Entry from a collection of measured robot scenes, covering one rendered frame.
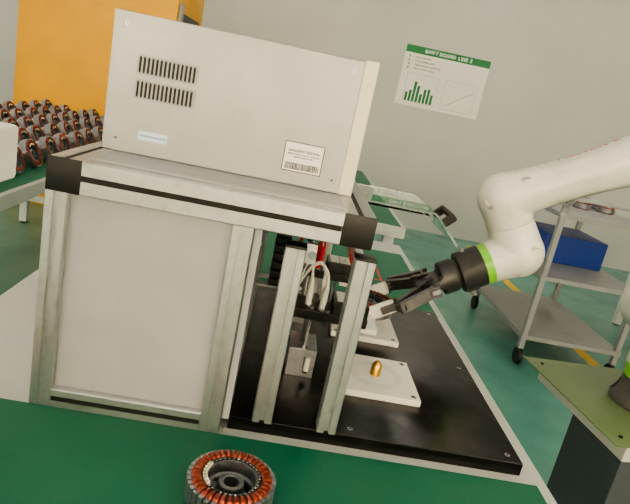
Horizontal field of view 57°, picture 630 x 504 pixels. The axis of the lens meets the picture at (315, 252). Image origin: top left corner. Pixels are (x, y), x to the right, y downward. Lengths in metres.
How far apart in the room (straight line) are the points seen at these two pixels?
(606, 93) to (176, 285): 6.50
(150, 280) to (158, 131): 0.23
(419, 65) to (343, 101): 5.53
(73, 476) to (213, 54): 0.60
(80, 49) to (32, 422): 3.99
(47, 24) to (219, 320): 4.13
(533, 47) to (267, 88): 5.95
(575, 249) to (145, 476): 3.37
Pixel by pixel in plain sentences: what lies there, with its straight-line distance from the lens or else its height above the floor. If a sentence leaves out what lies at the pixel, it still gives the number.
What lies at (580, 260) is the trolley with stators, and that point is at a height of 0.59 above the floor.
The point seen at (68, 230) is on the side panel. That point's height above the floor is 1.02.
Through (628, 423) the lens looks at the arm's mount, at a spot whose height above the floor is 0.75.
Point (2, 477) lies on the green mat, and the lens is 0.83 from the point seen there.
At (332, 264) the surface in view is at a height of 0.92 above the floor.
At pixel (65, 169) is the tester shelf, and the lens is 0.83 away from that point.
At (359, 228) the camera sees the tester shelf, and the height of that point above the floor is 1.10.
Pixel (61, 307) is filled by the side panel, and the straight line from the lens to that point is 0.90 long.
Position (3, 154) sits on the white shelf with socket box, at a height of 1.19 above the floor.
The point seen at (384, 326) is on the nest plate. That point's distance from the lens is 1.35.
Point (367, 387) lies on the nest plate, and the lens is 1.06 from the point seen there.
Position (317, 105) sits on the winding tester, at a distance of 0.90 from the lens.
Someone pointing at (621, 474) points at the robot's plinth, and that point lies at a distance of 1.44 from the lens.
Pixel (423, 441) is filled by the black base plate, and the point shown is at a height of 0.77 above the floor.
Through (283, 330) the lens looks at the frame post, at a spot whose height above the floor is 0.93.
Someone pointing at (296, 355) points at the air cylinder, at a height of 0.81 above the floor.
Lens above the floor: 1.26
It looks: 15 degrees down
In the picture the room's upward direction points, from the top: 12 degrees clockwise
